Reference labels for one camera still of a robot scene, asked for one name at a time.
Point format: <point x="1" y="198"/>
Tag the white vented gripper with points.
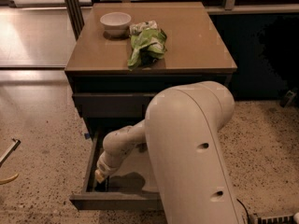
<point x="105" y="165"/>

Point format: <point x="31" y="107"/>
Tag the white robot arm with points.
<point x="180" y="130"/>

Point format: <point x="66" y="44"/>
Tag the open grey bottom drawer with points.
<point x="132" y="187"/>

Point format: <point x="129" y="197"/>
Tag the grey middle drawer front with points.
<point x="112" y="105"/>

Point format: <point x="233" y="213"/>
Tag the brown drawer cabinet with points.
<point x="194" y="52"/>

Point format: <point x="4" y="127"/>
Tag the blue tape piece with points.
<point x="87" y="136"/>

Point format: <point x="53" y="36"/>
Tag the metal chair leg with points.
<point x="3" y="158"/>

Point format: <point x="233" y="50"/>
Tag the green crumpled chip bag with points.
<point x="147" y="42"/>

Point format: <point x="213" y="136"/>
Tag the white ceramic bowl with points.
<point x="116" y="24"/>

